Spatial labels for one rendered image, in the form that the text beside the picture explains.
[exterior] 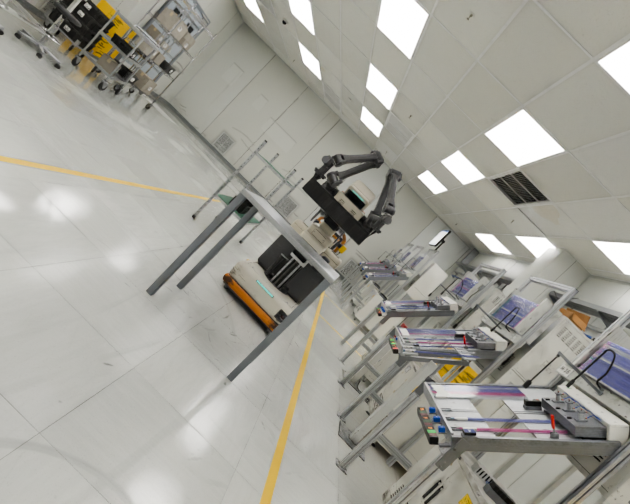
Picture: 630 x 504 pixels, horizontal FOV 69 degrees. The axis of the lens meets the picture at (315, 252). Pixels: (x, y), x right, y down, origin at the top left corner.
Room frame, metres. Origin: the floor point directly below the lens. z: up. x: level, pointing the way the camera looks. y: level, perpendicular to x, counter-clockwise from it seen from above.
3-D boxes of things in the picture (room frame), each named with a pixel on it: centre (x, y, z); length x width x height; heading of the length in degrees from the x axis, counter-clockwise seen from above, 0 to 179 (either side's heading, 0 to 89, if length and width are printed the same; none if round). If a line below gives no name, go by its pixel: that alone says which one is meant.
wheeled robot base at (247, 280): (3.90, 0.05, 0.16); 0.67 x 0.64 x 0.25; 175
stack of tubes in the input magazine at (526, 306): (3.72, -1.51, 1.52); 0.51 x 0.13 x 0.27; 0
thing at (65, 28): (6.94, 4.99, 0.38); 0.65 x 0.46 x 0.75; 93
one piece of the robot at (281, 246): (4.00, 0.04, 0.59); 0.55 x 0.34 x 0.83; 85
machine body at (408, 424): (3.78, -1.63, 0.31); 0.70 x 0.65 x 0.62; 0
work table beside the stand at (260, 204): (2.69, 0.15, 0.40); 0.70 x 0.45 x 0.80; 85
